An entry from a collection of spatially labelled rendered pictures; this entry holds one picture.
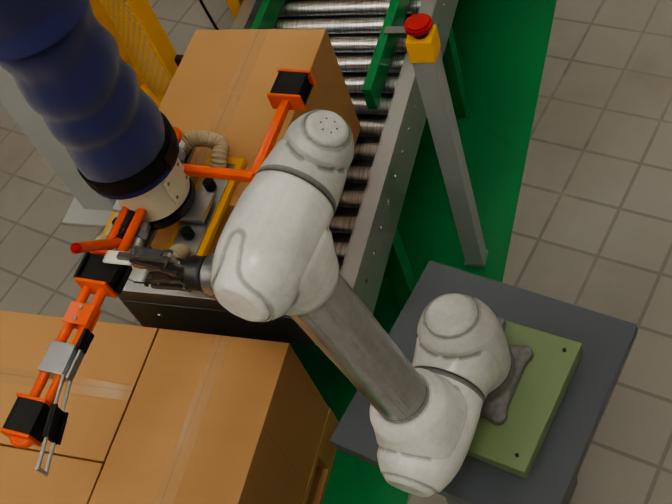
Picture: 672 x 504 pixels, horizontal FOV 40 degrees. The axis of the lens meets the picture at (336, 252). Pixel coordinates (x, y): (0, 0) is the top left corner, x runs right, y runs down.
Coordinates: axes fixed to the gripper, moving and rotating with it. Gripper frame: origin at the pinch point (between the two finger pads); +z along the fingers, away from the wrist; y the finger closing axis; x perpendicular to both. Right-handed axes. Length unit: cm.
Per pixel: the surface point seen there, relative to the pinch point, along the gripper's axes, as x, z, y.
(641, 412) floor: 29, -107, 105
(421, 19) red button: 79, -50, 2
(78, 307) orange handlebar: -11.9, 5.7, -1.2
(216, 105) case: 58, 3, 12
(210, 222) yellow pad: 19.9, -9.9, 10.2
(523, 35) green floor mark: 183, -51, 106
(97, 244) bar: 0.5, 3.3, -7.2
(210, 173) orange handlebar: 25.1, -12.8, -1.8
